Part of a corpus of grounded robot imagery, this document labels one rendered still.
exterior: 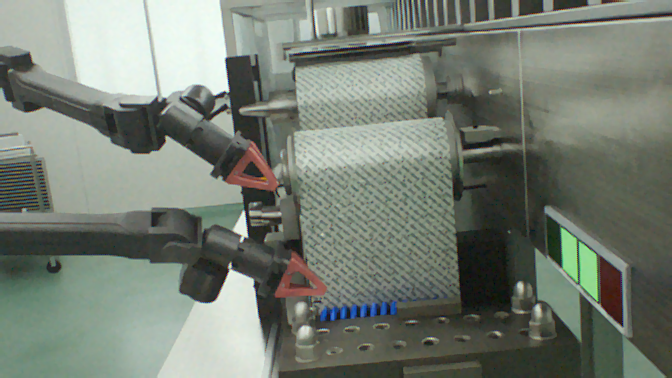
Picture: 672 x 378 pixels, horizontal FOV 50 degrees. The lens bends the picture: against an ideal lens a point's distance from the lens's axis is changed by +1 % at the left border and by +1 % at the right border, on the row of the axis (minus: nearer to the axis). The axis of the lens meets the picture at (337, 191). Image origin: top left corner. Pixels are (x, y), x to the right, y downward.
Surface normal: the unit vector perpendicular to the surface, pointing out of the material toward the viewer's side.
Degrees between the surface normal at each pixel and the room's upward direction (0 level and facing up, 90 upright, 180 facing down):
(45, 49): 90
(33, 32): 90
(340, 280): 90
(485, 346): 0
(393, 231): 90
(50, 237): 110
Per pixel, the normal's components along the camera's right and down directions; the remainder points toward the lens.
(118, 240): -0.01, 0.50
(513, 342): -0.10, -0.97
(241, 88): 0.01, 0.20
